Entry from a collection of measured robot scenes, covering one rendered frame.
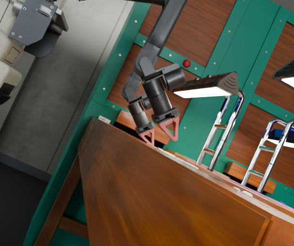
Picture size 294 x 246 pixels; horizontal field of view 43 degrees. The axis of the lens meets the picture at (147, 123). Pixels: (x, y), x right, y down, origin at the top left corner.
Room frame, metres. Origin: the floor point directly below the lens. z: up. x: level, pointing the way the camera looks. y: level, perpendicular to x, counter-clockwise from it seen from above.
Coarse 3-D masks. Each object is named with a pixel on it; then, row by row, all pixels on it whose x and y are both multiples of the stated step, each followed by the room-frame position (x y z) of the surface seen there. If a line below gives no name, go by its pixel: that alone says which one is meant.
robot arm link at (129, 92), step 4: (128, 88) 1.56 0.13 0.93; (128, 92) 1.56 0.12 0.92; (132, 92) 1.56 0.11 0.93; (128, 96) 1.56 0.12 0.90; (132, 96) 1.56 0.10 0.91; (140, 96) 1.58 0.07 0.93; (144, 96) 1.59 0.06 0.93; (128, 100) 1.56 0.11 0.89; (132, 100) 1.62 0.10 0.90; (144, 100) 1.58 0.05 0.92; (148, 100) 1.58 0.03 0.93; (148, 104) 1.58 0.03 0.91; (148, 108) 1.60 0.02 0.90
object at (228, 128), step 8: (224, 96) 1.68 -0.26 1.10; (240, 96) 1.52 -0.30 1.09; (224, 104) 1.67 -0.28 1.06; (240, 104) 1.52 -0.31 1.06; (224, 112) 1.67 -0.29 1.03; (216, 120) 1.67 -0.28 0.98; (232, 120) 1.52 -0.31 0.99; (216, 128) 1.67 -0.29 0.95; (224, 128) 1.57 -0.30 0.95; (208, 136) 1.68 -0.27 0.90; (224, 136) 1.52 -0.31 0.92; (208, 144) 1.67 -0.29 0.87; (224, 144) 1.53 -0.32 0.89; (200, 152) 1.68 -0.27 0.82; (208, 152) 1.61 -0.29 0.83; (216, 152) 1.52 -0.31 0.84; (200, 160) 1.67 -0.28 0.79; (216, 160) 1.52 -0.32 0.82; (208, 168) 1.53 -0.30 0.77
